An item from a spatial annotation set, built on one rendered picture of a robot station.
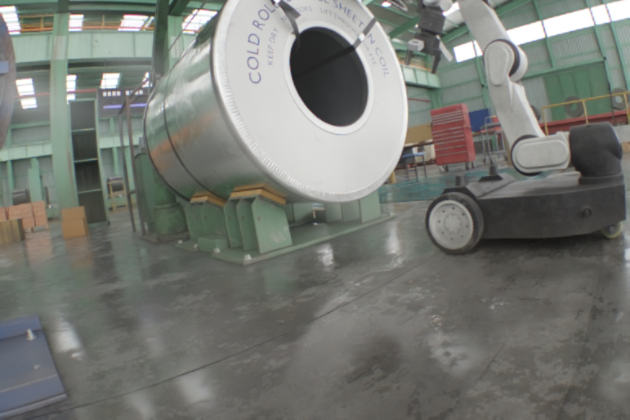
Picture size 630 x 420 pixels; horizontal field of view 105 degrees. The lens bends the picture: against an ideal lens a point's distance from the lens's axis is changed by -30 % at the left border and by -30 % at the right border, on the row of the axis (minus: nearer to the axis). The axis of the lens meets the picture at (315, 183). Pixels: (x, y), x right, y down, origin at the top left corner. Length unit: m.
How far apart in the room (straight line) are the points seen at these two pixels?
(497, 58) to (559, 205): 0.53
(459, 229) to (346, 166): 0.65
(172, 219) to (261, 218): 1.47
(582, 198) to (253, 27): 1.32
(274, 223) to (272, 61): 0.69
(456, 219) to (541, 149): 0.37
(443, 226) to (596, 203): 0.51
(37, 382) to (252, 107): 1.11
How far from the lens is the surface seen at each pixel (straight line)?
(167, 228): 2.86
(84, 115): 7.73
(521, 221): 1.10
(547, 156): 1.18
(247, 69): 1.35
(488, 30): 1.33
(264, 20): 1.50
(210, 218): 2.05
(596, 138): 1.19
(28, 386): 0.70
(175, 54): 6.54
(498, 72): 1.23
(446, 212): 1.14
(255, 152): 1.27
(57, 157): 5.76
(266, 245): 1.51
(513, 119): 1.26
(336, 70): 1.94
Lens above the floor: 0.32
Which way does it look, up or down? 1 degrees down
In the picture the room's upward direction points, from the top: 9 degrees counter-clockwise
